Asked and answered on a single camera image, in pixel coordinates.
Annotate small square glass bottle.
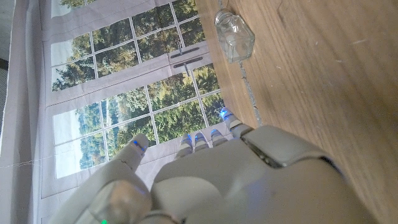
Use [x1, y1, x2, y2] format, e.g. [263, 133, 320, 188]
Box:
[213, 8, 256, 64]

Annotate printed window backdrop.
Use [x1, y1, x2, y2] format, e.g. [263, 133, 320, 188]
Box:
[0, 0, 234, 224]

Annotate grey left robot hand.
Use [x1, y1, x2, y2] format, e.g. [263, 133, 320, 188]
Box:
[48, 107, 379, 224]

